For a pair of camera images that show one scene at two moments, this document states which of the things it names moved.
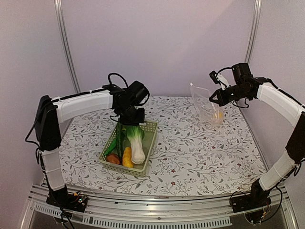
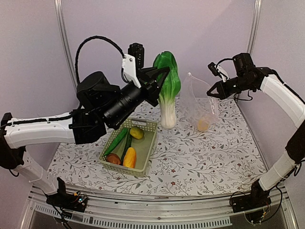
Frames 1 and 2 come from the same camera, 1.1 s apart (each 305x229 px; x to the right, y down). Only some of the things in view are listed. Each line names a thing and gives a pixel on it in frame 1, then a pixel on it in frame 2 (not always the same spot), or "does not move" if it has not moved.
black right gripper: x=222 y=100 to x=223 y=94
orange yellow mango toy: x=127 y=161 does not move
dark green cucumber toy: x=120 y=138 to x=127 y=145
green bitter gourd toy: x=111 y=147 does not move
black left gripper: x=140 y=119 to x=153 y=90
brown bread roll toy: x=113 y=158 does not move
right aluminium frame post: x=254 y=29 does not move
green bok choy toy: x=136 y=134 to x=170 y=89
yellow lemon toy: x=220 y=115 to x=203 y=125
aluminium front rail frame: x=140 y=211 does not move
